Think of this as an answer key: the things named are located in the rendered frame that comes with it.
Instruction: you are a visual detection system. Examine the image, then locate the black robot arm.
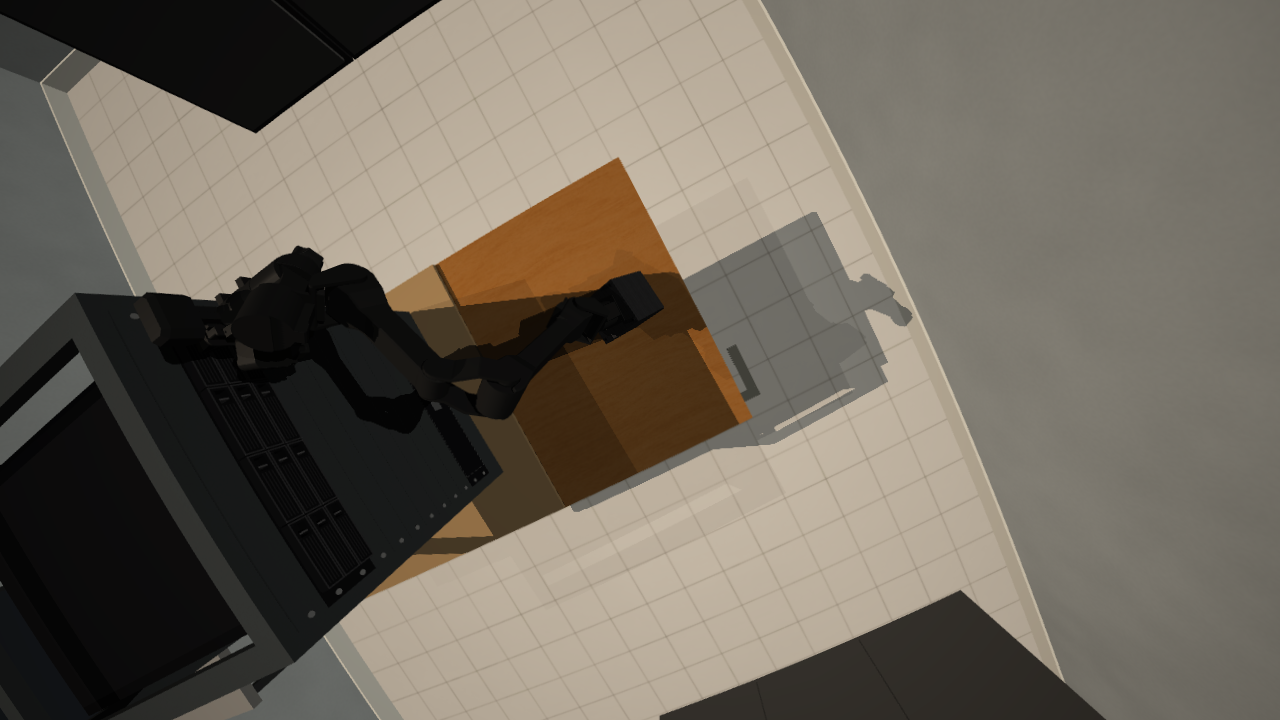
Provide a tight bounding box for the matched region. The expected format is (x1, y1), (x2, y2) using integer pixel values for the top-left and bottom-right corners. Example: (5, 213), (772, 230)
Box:
(223, 245), (625, 420)

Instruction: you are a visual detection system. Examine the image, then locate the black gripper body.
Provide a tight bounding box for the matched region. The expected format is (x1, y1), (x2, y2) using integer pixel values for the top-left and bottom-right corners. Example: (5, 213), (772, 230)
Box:
(133, 277), (251, 347)

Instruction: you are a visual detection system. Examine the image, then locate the black open rack frame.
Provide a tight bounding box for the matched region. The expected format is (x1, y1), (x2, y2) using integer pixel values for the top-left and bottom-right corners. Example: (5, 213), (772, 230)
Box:
(0, 293), (503, 720)

